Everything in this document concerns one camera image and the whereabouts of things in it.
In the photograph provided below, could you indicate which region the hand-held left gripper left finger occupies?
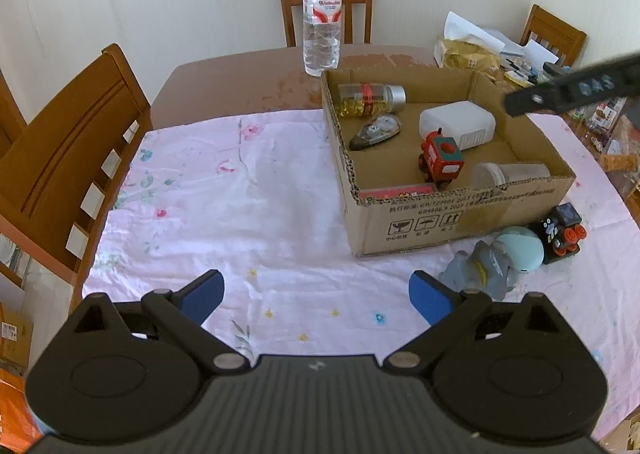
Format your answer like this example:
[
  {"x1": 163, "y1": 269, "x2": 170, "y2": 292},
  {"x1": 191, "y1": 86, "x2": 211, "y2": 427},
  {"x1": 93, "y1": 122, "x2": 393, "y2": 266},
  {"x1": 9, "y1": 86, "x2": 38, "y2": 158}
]
[{"x1": 70, "y1": 270, "x2": 249, "y2": 377}]

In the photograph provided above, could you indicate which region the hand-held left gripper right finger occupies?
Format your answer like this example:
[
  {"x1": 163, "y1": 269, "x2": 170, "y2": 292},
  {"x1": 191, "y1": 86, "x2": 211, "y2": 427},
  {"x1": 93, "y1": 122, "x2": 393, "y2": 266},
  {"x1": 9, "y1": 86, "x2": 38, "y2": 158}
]
[{"x1": 381, "y1": 270, "x2": 568, "y2": 377}]

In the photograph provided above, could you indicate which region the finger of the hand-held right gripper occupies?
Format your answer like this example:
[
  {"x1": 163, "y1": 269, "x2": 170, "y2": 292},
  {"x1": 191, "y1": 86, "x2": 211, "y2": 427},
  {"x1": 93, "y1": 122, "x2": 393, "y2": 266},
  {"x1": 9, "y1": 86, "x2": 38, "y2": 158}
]
[{"x1": 504, "y1": 53, "x2": 640, "y2": 118}]

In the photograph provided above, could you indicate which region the cardboard box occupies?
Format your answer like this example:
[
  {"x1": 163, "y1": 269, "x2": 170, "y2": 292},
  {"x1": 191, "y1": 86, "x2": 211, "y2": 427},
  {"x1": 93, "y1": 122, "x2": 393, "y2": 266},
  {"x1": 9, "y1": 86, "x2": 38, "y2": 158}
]
[{"x1": 320, "y1": 66, "x2": 577, "y2": 259}]

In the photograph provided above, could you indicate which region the red card box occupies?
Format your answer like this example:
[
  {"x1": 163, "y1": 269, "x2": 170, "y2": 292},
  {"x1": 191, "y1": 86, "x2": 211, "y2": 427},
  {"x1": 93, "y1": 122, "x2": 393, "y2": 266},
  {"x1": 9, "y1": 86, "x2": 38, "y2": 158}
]
[{"x1": 357, "y1": 183, "x2": 439, "y2": 201}]

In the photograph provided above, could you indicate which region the clear plastic jar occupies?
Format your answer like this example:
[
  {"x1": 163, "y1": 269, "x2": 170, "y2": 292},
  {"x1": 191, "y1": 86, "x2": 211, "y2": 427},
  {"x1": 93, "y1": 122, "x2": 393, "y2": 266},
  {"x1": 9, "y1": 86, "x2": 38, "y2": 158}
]
[{"x1": 471, "y1": 162, "x2": 551, "y2": 190}]

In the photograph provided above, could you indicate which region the white plastic bottle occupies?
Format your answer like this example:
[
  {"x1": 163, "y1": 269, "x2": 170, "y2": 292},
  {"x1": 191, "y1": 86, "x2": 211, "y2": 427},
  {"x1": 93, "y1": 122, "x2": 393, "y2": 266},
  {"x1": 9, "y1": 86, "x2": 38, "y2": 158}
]
[{"x1": 418, "y1": 101, "x2": 496, "y2": 151}]

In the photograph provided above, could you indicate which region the red toy train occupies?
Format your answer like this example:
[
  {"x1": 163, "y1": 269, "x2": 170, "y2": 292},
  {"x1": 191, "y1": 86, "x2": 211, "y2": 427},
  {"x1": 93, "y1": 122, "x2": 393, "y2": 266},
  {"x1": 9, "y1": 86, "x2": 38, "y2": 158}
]
[{"x1": 418, "y1": 128, "x2": 465, "y2": 184}]

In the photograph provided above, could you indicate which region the correction tape dispenser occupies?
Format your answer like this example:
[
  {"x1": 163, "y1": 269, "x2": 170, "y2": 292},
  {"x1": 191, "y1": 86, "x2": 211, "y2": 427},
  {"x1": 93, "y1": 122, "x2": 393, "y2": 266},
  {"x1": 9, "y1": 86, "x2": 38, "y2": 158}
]
[{"x1": 348, "y1": 114, "x2": 403, "y2": 151}]

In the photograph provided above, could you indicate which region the capsule bottle with silver cap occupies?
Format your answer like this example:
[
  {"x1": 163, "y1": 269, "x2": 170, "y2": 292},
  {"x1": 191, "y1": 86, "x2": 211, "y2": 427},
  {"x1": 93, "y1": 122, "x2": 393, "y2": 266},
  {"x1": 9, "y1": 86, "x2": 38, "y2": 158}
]
[{"x1": 336, "y1": 82, "x2": 407, "y2": 119}]

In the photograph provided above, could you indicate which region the pile of white papers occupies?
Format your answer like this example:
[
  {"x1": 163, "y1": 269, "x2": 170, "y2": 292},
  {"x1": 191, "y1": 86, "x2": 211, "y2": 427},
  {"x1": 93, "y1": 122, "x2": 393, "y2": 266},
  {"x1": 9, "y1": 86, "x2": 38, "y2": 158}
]
[{"x1": 522, "y1": 37, "x2": 562, "y2": 68}]

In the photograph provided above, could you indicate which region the grey elephant toy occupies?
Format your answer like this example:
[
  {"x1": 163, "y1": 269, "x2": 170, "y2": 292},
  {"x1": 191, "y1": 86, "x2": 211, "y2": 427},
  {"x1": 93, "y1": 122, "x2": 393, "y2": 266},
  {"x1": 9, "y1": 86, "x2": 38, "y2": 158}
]
[{"x1": 439, "y1": 240, "x2": 522, "y2": 303}]

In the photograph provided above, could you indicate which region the wooden slat-back chair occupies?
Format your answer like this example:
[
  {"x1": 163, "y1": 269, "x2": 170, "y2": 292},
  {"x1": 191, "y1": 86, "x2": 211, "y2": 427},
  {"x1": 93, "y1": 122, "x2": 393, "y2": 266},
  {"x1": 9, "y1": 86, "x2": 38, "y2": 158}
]
[
  {"x1": 0, "y1": 43, "x2": 154, "y2": 312},
  {"x1": 520, "y1": 4, "x2": 588, "y2": 68}
]

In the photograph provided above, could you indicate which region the pink floral tablecloth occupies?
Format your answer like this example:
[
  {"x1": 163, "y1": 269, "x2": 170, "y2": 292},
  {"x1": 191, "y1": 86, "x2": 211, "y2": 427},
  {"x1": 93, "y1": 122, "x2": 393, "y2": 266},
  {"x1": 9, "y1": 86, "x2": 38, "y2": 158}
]
[{"x1": 81, "y1": 109, "x2": 640, "y2": 437}]

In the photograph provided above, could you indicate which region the teal round toy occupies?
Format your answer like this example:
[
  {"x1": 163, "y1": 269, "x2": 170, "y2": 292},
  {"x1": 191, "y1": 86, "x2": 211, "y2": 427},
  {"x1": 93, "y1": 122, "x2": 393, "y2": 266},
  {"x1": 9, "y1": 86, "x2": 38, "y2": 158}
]
[{"x1": 492, "y1": 226, "x2": 545, "y2": 273}]

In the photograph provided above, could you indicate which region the golden tissue pack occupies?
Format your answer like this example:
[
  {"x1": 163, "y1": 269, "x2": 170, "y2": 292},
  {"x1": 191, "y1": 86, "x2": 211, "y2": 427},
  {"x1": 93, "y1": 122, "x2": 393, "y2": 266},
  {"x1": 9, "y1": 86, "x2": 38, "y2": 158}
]
[{"x1": 433, "y1": 11, "x2": 507, "y2": 71}]

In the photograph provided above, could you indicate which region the black toy train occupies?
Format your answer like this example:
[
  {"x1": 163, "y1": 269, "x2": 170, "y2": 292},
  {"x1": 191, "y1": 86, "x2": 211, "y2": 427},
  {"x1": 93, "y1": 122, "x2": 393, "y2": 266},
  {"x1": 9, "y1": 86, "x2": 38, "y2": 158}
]
[{"x1": 529, "y1": 203, "x2": 586, "y2": 265}]

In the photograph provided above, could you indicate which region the brown cardboard carton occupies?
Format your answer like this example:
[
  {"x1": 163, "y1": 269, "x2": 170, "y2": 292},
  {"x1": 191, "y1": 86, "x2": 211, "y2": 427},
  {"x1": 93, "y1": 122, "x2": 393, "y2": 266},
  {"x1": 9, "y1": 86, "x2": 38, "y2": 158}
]
[{"x1": 0, "y1": 303, "x2": 34, "y2": 376}]

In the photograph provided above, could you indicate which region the orange packaging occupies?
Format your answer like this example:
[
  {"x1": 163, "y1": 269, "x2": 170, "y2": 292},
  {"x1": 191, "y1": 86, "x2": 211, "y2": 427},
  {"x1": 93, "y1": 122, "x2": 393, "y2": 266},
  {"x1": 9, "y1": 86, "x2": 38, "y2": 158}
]
[{"x1": 0, "y1": 368, "x2": 44, "y2": 453}]

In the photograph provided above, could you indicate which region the clear plastic water bottle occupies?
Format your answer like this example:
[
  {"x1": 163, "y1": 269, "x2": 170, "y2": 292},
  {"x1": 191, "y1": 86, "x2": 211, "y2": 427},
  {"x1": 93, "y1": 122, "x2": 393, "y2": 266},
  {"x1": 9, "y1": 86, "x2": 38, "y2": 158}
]
[{"x1": 302, "y1": 0, "x2": 345, "y2": 78}]

